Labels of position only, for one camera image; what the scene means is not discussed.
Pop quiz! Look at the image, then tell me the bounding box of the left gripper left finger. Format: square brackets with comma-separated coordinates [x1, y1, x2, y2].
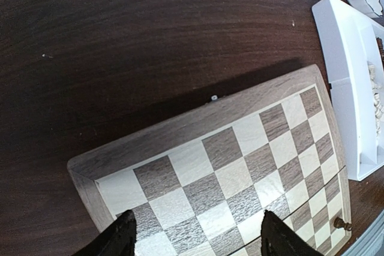
[73, 210, 137, 256]

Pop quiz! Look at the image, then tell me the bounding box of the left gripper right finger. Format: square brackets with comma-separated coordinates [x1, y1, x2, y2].
[261, 210, 323, 256]

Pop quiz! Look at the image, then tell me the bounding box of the wooden chess board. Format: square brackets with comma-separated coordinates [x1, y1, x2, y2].
[67, 65, 351, 255]

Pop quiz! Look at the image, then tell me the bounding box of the pile of white chess pieces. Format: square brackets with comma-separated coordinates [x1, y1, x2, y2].
[367, 61, 383, 137]

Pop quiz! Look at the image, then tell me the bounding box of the pile of dark chess pieces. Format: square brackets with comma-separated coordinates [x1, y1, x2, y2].
[376, 37, 384, 66]

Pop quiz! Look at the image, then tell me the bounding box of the white divided plastic tray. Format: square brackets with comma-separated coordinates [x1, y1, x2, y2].
[312, 0, 383, 181]

